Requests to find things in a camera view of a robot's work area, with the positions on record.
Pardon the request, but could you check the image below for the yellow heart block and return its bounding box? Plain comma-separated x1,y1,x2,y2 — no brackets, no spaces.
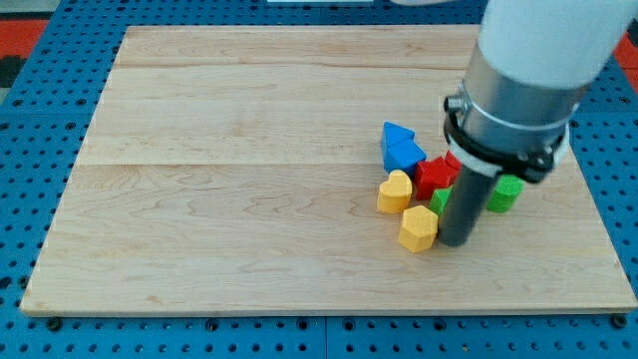
377,170,413,213

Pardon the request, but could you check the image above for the yellow hexagon block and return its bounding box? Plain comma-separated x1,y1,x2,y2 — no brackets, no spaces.
398,205,439,253

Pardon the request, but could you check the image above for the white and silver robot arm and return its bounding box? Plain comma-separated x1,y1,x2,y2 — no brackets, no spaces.
446,0,637,181

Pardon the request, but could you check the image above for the red block behind arm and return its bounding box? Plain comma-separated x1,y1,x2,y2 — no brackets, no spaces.
445,151,463,171

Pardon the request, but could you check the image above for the blue triangle block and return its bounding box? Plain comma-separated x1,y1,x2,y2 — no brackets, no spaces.
380,122,415,151

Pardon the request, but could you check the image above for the blue pentagon block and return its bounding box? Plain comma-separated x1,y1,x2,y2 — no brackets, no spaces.
382,140,427,178

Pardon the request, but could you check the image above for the light wooden board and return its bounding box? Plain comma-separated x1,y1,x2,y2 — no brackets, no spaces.
20,25,637,317

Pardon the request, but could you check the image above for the red star block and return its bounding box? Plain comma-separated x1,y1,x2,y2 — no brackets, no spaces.
414,157,460,200

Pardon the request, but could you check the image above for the green cube block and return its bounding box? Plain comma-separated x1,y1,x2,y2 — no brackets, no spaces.
430,186,453,215

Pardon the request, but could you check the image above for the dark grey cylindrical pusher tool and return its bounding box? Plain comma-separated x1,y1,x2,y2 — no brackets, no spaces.
438,167,497,246

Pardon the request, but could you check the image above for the green cylinder block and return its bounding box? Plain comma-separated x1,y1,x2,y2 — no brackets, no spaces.
486,175,524,213

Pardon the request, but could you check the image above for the black cable clamp ring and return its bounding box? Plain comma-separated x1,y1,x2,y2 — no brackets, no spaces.
442,94,567,184

